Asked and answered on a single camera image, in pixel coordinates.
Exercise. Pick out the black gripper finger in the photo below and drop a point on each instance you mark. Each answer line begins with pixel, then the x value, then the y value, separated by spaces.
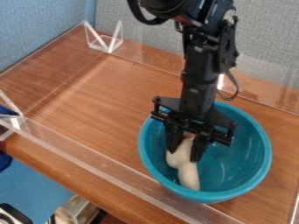
pixel 201 144
pixel 174 137

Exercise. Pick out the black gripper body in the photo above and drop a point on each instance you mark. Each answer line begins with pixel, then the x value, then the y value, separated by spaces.
pixel 194 112

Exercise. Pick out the white and orange toy mushroom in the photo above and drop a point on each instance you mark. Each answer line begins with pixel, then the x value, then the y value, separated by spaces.
pixel 179 161

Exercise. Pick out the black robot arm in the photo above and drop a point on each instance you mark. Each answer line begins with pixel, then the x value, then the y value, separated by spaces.
pixel 207 24

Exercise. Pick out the clear acrylic back barrier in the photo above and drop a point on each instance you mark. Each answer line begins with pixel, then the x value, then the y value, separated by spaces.
pixel 258 89

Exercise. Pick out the clear acrylic barrier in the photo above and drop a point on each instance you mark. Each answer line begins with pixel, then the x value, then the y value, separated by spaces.
pixel 258 89
pixel 125 191

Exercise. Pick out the clear acrylic front barrier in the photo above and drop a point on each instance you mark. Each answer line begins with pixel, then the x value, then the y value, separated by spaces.
pixel 125 191

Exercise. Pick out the grey metal box below table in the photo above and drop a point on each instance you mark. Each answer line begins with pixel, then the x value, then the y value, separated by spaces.
pixel 75 211

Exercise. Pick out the black and white device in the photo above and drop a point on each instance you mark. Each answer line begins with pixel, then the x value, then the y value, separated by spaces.
pixel 12 216

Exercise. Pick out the clear acrylic corner bracket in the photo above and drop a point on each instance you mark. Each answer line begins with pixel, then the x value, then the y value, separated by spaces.
pixel 103 42

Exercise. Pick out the clear acrylic left bracket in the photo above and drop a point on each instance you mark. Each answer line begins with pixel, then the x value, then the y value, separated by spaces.
pixel 11 116

